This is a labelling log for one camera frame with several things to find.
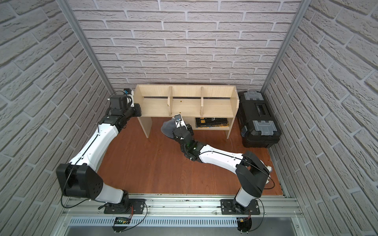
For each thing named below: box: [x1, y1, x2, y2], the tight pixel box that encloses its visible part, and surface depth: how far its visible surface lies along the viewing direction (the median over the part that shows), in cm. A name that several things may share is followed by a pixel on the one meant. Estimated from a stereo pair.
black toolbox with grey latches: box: [237, 90, 282, 148], surface depth 91 cm
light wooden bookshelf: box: [134, 84, 240, 139], surface depth 87 cm
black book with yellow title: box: [195, 117, 229, 129], surface depth 94 cm
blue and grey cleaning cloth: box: [160, 118, 176, 139], surface depth 79 cm
